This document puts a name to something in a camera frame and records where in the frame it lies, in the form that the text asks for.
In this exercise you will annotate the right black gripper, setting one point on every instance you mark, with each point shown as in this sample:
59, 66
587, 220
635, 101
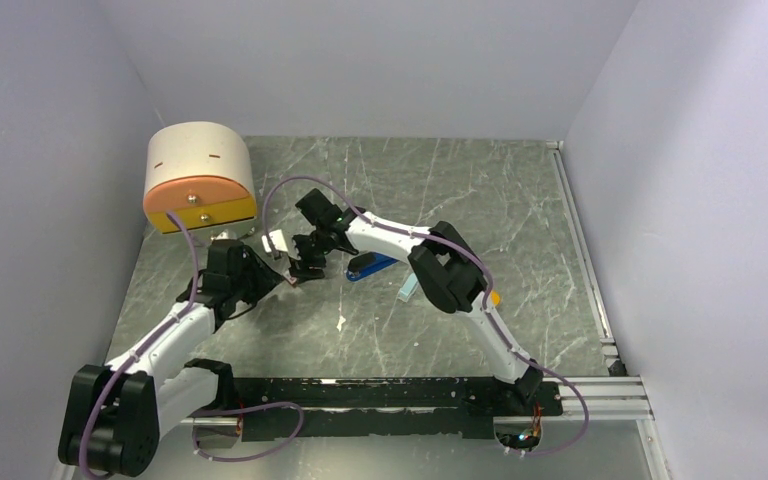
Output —
300, 269

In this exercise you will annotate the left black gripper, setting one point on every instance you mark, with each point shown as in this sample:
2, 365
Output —
266, 278

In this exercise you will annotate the blue stapler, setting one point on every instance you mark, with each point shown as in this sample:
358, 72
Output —
367, 264

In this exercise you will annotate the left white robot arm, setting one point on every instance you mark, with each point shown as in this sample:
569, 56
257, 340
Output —
117, 413

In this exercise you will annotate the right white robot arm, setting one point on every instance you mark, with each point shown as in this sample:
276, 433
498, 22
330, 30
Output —
450, 275

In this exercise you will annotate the light blue eraser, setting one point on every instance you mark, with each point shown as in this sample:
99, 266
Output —
408, 288

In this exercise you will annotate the beige drawer cabinet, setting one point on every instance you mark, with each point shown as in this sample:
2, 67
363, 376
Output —
202, 172

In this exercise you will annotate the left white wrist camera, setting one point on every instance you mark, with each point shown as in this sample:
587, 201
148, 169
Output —
226, 234

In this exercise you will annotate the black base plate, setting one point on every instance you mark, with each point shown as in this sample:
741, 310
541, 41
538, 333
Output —
272, 408

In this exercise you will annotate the aluminium side rail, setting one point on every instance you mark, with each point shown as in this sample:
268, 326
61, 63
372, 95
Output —
613, 362

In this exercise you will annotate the aluminium front rail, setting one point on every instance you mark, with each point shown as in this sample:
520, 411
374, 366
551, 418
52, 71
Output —
586, 398

